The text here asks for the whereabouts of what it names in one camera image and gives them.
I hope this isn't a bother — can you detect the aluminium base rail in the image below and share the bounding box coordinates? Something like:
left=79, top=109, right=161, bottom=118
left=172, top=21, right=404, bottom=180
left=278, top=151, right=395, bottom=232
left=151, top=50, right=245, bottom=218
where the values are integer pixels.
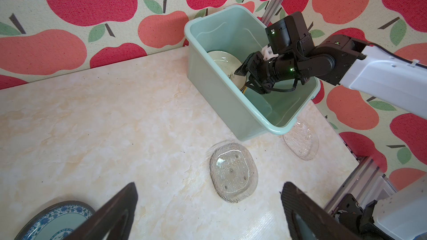
left=324, top=134, right=397, bottom=216

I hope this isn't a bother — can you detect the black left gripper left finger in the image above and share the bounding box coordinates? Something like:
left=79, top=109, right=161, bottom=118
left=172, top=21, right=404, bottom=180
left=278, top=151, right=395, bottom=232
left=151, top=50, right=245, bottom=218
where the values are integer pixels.
left=66, top=182, right=138, bottom=240

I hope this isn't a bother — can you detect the blue floral patterned plate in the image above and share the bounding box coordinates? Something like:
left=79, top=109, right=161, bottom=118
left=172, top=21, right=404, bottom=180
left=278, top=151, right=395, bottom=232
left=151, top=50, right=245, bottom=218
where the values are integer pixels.
left=15, top=201, right=95, bottom=240

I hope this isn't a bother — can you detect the clear glass square plate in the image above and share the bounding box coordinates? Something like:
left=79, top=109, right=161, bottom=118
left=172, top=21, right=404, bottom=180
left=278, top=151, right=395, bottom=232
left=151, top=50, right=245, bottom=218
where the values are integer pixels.
left=209, top=141, right=259, bottom=203

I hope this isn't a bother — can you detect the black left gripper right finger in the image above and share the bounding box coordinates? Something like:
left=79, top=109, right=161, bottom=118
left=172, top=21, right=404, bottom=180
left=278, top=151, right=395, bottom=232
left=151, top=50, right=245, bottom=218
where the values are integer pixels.
left=281, top=182, right=360, bottom=240

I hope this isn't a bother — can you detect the cream plate brown rim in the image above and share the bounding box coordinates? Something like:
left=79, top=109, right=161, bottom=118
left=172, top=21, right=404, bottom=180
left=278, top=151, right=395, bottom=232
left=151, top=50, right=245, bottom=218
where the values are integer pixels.
left=208, top=51, right=247, bottom=91

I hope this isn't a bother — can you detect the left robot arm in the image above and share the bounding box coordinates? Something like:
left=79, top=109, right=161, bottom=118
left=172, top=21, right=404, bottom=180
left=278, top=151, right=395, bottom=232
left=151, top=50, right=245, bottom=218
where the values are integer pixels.
left=67, top=175, right=427, bottom=240

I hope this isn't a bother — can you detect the mint green plastic bin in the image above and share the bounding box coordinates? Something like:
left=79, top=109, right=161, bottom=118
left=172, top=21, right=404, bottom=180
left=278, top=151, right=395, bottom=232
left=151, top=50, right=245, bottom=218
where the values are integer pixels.
left=185, top=4, right=321, bottom=141

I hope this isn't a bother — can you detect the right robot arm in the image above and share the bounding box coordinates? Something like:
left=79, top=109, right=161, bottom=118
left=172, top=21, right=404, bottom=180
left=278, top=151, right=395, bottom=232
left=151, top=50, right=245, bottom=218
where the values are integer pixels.
left=235, top=12, right=427, bottom=118

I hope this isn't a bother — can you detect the clear glass round plate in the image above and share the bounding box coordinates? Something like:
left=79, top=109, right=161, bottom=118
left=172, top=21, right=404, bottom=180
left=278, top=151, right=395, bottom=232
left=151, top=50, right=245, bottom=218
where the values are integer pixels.
left=282, top=119, right=319, bottom=161

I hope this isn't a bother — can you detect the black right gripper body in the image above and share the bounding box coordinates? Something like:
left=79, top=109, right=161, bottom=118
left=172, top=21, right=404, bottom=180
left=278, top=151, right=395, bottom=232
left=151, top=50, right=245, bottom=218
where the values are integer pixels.
left=234, top=12, right=335, bottom=94

